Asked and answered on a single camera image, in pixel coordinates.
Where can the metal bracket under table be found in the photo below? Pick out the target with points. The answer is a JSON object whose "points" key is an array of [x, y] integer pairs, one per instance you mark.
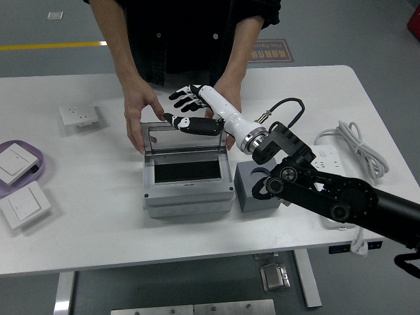
{"points": [[265, 256]]}

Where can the white power strip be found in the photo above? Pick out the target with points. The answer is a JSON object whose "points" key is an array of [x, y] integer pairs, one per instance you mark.
{"points": [[328, 157]]}

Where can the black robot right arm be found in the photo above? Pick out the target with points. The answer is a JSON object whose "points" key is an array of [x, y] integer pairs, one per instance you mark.
{"points": [[344, 193]]}

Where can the yellow floor tape line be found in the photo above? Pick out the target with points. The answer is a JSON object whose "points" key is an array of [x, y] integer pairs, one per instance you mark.
{"points": [[49, 46]]}

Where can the silver metal floor box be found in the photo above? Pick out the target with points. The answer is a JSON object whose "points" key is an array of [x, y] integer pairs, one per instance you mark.
{"points": [[275, 277]]}

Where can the person's left hand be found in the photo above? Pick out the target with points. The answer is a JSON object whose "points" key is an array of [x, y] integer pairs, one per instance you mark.
{"points": [[229, 95]]}

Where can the white wall switch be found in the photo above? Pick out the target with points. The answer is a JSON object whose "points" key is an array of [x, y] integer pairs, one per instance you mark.
{"points": [[24, 205], [14, 162]]}

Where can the grey plastic junction box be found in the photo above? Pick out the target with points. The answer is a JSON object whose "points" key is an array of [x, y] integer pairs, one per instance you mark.
{"points": [[187, 192]]}

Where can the person's right forearm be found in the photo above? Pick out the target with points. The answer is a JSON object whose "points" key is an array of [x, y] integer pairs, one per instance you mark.
{"points": [[118, 49]]}

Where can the person's left forearm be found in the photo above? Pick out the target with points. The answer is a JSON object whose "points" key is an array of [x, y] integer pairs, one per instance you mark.
{"points": [[239, 55]]}

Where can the person's right hand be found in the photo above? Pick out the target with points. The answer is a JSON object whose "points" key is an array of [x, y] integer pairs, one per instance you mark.
{"points": [[138, 105]]}

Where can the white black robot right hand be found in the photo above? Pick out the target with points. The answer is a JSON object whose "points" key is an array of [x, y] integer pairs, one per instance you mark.
{"points": [[226, 111]]}

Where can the black table control panel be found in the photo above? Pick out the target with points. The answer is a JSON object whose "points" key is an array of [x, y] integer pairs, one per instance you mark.
{"points": [[338, 248]]}

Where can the small silver floor plate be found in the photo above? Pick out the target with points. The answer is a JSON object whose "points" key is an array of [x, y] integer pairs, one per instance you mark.
{"points": [[55, 15]]}

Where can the grey cube with round hole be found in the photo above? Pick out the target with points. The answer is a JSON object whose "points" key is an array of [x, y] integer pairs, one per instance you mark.
{"points": [[244, 197]]}

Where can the brown floor sign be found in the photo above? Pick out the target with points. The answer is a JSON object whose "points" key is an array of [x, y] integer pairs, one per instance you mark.
{"points": [[275, 52]]}

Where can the person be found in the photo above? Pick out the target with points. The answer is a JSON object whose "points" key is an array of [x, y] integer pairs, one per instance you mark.
{"points": [[183, 33]]}

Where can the white wall socket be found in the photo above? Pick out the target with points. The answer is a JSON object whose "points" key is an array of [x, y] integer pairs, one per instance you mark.
{"points": [[78, 115]]}

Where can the purple tray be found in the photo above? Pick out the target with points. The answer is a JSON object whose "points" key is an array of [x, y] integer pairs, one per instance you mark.
{"points": [[41, 167]]}

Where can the red object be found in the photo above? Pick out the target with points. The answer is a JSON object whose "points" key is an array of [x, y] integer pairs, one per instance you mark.
{"points": [[414, 21]]}

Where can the transparent box flap lid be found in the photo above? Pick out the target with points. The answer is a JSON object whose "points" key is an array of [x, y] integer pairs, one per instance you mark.
{"points": [[203, 144]]}

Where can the grey metal base plate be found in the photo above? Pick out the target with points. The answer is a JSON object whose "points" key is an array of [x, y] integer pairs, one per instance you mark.
{"points": [[152, 310]]}

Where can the white table leg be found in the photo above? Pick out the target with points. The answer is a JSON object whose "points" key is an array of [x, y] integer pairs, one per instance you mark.
{"points": [[64, 292], [308, 282]]}

